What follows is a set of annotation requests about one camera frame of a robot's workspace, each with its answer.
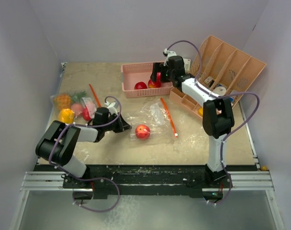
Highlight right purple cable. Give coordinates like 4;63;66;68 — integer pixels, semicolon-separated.
168;40;260;206

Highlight orange desk file organizer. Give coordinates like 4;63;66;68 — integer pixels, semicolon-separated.
169;35;266;119

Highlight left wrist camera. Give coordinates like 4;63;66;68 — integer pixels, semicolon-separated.
105;101;119;115

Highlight fake red apple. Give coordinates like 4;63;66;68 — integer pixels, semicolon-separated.
148;72;161;88
134;82;147;90
135;125;151;139

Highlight fake yellow pepper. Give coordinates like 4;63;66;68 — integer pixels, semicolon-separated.
58;108;75;124

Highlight purple cable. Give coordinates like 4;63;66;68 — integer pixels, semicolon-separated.
48;95;122;213
168;40;260;206

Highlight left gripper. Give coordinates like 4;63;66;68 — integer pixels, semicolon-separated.
103;112;131;133

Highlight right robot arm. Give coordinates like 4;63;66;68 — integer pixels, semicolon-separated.
150;56;234;187

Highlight clear zip bag mixed fruit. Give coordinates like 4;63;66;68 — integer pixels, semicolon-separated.
50;84;101;124

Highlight small white box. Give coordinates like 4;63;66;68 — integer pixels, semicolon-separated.
183;58;191;73

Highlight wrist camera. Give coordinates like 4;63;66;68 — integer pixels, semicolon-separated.
163;48;177;61
105;101;119;115

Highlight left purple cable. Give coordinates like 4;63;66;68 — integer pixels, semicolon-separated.
48;95;122;213

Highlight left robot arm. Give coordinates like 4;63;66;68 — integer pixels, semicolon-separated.
35;107;132;188

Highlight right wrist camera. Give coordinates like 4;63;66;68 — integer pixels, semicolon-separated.
163;48;177;61

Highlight clear zip bag red apples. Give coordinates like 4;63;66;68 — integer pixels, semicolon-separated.
128;98;178;145

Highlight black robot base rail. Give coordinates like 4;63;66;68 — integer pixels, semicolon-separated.
61;165;233;199

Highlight pink plastic basket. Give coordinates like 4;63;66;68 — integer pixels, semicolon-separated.
121;62;172;98

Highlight fake pineapple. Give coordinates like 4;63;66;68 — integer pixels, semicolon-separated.
53;93;72;111

